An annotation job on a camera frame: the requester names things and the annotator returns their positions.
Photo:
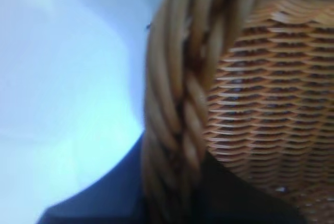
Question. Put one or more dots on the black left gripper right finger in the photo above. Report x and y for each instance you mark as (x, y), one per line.
(235, 203)

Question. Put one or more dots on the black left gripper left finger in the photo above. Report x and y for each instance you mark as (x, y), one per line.
(104, 203)

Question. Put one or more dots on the woven wicker basket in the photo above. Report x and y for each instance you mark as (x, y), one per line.
(261, 91)

